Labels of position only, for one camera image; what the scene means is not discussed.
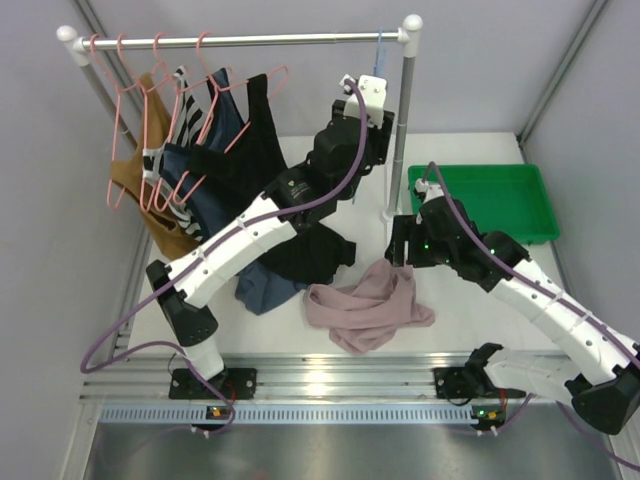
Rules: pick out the white and silver clothes rack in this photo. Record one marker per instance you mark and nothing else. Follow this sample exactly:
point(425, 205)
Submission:
point(408, 35)

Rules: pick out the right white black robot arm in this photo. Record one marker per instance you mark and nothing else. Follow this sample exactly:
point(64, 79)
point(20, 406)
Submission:
point(598, 375)

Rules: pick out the black white striped tank top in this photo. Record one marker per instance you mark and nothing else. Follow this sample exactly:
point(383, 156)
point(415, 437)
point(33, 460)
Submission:
point(164, 166)

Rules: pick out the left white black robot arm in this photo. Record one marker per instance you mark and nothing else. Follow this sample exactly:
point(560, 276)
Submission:
point(297, 199)

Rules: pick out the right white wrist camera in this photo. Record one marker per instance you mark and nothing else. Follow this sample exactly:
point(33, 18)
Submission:
point(425, 191)

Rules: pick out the green plastic tray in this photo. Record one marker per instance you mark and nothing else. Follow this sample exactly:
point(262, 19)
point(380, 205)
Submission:
point(511, 198)

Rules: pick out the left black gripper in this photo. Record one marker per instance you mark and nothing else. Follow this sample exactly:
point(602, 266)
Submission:
point(383, 136)

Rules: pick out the light blue wire hanger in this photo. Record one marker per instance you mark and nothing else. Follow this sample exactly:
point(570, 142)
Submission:
point(377, 72)

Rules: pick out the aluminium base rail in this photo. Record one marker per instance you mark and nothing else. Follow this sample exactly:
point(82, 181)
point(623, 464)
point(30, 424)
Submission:
point(287, 378)

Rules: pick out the pink tank top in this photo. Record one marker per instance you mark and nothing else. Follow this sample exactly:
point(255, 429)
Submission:
point(363, 317)

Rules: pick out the perforated grey cable duct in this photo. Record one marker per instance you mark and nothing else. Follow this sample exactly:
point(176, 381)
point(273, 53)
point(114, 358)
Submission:
point(299, 414)

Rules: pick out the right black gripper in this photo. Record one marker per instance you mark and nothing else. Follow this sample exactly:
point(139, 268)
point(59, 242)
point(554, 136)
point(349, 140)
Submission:
point(407, 228)

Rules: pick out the brown tank top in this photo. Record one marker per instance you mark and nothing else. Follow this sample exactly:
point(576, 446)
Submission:
point(169, 237)

